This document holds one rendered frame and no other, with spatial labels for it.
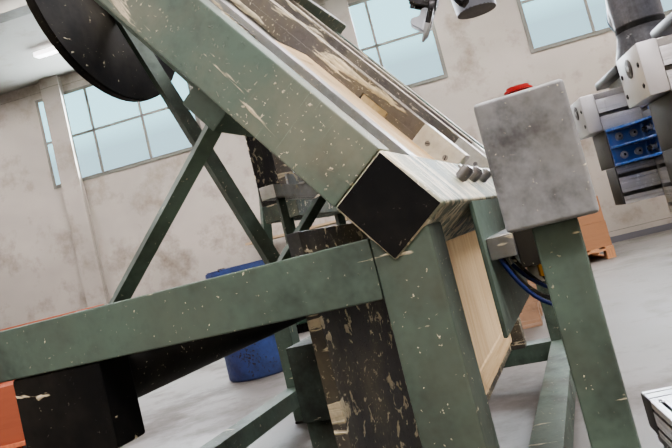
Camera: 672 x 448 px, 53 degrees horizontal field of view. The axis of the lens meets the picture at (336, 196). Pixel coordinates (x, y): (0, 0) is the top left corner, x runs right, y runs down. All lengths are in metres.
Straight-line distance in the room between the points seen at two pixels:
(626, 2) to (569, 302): 0.99
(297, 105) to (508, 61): 8.47
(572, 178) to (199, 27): 0.60
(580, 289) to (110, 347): 0.75
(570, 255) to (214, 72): 0.59
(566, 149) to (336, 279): 0.37
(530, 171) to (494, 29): 8.62
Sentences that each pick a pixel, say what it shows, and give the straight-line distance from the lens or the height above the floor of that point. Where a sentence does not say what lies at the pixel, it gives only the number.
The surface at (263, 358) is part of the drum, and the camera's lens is 5.14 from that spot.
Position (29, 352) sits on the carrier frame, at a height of 0.74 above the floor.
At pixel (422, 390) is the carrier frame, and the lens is 0.99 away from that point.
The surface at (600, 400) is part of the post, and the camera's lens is 0.99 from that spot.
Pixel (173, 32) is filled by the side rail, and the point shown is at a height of 1.18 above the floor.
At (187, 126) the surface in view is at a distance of 2.26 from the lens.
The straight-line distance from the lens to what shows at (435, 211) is 0.94.
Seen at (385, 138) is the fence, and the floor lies 0.96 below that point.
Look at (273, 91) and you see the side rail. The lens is 1.03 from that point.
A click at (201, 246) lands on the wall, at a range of 9.81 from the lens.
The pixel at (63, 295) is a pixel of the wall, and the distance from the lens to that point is 10.82.
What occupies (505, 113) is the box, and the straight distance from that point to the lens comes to 0.93.
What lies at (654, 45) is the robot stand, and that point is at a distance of 1.24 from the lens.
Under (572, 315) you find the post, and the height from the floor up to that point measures 0.62.
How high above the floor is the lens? 0.79
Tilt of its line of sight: 4 degrees up
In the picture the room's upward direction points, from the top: 14 degrees counter-clockwise
